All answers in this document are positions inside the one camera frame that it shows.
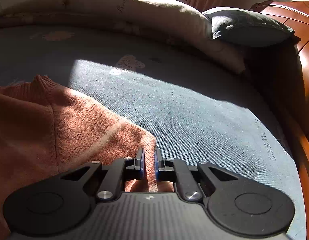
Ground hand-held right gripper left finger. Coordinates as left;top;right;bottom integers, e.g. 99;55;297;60
61;147;145;202

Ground orange knit sweater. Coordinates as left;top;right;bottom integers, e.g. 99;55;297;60
0;74;175;240

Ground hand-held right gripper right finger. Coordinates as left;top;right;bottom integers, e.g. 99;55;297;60
154;147;239;202

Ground wooden headboard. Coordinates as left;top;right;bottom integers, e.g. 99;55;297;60
249;0;309;233

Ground dark blue pillow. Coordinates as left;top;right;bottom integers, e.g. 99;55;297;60
202;6;295;48

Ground folded floral quilt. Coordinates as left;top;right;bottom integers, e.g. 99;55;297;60
0;0;247;75

